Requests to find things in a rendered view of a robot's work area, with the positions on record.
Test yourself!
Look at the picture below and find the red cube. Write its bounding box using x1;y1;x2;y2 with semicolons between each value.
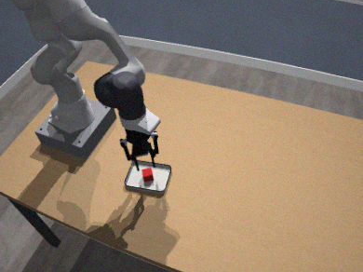
141;168;154;183

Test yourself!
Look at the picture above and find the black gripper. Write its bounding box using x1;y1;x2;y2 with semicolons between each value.
120;129;159;171

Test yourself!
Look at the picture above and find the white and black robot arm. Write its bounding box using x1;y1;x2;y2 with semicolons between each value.
11;0;161;135

